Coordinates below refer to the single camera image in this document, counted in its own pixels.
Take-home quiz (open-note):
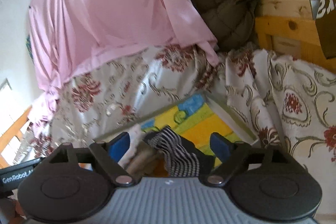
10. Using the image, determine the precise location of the white blue patterned cloth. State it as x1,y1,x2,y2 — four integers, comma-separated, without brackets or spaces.
118,124,143,168

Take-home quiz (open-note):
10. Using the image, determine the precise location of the beige linen drawstring bag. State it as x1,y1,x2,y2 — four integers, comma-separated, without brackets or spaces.
124,142,164,178

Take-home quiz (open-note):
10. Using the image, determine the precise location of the navy striped sock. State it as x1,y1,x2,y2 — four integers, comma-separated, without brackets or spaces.
143,126,215,177

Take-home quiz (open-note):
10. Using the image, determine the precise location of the person's left hand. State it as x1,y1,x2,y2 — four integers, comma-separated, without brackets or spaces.
1,198,26,224

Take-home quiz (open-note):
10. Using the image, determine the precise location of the grey tray with cartoon lining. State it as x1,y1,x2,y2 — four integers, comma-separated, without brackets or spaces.
97,92,259,156

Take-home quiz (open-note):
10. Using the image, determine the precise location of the floral satin bedspread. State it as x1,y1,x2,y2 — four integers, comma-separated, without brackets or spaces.
15,43,336,224

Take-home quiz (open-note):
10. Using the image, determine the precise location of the pink hanging sheet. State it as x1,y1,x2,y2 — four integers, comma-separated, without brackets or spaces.
29,0,218,112

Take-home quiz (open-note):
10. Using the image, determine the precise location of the brown lettered bag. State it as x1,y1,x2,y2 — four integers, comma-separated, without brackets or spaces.
315,0,336,59

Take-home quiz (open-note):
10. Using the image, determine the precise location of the colourful wall poster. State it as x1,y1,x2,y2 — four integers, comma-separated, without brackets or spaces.
26,35,34,61

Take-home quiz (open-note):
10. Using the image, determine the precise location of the wooden bed frame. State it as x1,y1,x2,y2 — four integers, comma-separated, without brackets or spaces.
0,0,336,169

